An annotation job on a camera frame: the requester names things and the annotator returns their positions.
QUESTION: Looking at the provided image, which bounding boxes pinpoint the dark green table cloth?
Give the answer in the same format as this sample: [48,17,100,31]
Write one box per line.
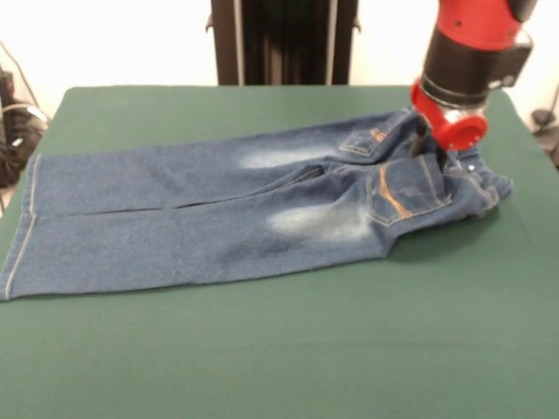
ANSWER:
[0,85,559,419]

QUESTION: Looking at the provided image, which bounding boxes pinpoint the black cable bundle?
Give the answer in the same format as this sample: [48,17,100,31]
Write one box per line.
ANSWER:
[0,38,49,189]

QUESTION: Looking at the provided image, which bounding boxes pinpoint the black stand leg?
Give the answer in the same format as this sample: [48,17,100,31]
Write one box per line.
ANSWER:
[530,85,559,171]

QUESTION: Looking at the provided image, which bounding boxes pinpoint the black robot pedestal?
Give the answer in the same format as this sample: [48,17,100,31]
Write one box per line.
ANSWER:
[204,0,363,86]

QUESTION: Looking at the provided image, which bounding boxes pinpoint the blue denim jeans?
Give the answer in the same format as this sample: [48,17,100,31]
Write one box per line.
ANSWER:
[0,106,515,303]

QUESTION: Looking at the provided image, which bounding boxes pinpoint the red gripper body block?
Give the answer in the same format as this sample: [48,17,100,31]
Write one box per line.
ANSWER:
[409,78,489,153]

